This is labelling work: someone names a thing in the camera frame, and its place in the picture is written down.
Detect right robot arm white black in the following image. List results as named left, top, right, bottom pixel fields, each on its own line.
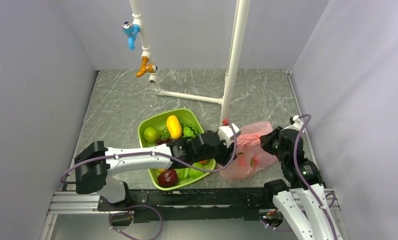
left=260, top=126, right=343, bottom=240

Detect white pvc pipe frame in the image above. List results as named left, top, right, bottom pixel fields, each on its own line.
left=130, top=0, right=251, bottom=125

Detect blue tap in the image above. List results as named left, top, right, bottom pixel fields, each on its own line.
left=122, top=21, right=141, bottom=50

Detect green plastic tray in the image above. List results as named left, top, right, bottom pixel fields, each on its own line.
left=137, top=108, right=210, bottom=191

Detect dark red fake apple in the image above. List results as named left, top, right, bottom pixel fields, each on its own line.
left=157, top=169, right=179, bottom=188

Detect orange tap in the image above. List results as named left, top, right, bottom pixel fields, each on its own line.
left=136, top=56, right=158, bottom=78

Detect dark red fake grapes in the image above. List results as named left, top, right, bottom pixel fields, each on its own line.
left=155, top=138, right=173, bottom=146

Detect green fake lime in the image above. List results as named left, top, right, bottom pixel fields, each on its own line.
left=189, top=162, right=204, bottom=178

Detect small fake watermelon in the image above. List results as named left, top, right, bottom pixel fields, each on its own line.
left=182, top=125, right=200, bottom=138

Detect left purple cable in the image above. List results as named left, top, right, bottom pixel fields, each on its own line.
left=60, top=120, right=238, bottom=240

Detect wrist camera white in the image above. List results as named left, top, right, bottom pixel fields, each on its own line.
left=217, top=118, right=241, bottom=147
left=287, top=115, right=304, bottom=132

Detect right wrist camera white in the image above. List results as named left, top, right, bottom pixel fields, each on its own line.
left=287, top=115, right=304, bottom=132

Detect fake green leaves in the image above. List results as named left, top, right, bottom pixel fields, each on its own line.
left=160, top=120, right=192, bottom=139

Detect purple cable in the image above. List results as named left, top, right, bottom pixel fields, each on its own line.
left=260, top=114, right=339, bottom=240
left=60, top=120, right=238, bottom=240

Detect green fake starfruit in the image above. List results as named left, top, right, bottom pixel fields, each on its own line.
left=176, top=168, right=190, bottom=180

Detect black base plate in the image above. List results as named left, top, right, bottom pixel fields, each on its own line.
left=97, top=187, right=275, bottom=223

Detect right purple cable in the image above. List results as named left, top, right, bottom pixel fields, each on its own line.
left=260, top=114, right=339, bottom=240

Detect pink plastic bag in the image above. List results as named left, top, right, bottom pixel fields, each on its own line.
left=220, top=121, right=278, bottom=181

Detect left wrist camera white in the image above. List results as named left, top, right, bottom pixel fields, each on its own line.
left=217, top=118, right=241, bottom=147

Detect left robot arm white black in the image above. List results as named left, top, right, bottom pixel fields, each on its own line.
left=74, top=128, right=236, bottom=210

